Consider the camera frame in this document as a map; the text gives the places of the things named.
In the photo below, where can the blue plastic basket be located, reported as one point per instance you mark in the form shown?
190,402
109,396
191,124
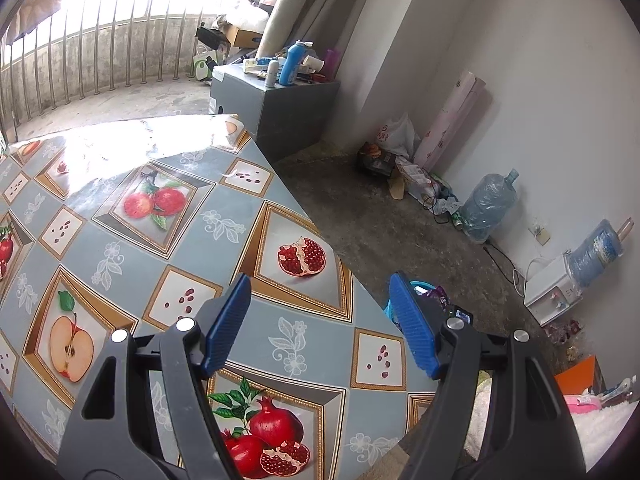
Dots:
425,287

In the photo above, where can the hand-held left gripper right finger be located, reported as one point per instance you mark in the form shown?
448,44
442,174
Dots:
412,325

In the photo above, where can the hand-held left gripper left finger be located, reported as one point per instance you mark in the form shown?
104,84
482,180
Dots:
230,320

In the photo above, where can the pink wallpaper roll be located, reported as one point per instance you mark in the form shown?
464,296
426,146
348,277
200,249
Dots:
450,120

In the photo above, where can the beige curtain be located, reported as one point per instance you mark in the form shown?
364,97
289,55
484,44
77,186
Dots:
320,0

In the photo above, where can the green and white bag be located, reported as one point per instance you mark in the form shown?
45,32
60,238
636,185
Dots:
205,66

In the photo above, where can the hanging beige coat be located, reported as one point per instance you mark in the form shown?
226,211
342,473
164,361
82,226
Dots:
35,0

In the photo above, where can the pink cloth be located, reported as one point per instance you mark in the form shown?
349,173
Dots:
580,404

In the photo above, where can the green can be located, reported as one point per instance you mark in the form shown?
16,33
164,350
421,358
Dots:
457,220

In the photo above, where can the blue water jug on dispenser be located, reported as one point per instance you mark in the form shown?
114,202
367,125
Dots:
597,255

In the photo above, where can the white plastic bag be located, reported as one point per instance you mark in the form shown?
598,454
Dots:
400,135

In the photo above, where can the wall socket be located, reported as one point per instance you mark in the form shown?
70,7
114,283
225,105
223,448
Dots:
540,234

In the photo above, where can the white water dispenser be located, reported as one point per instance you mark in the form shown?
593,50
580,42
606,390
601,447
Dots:
552,290

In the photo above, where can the purple snack bag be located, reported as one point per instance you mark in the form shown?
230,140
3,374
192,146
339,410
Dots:
439,296

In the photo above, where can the white bottle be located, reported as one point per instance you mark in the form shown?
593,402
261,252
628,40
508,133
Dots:
272,74

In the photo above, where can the orange box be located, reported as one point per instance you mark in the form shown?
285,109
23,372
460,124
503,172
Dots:
577,375

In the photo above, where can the blue spray bottle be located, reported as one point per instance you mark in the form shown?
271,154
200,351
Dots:
291,62

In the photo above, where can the metal balcony railing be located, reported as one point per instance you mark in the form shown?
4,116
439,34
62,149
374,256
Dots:
100,35

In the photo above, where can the purple bottle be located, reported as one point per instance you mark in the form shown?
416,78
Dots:
331,62

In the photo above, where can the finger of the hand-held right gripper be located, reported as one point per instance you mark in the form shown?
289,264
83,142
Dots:
462,316

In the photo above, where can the dark cardboard box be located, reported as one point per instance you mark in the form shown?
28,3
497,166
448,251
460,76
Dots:
377,160

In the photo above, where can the white garment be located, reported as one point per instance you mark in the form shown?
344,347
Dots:
600,435

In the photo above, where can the snack packets on floor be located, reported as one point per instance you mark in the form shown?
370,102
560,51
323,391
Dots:
564,332

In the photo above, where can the empty blue water jug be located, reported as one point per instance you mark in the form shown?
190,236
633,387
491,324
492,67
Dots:
487,207

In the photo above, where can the grey cabinet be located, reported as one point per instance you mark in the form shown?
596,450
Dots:
280,110

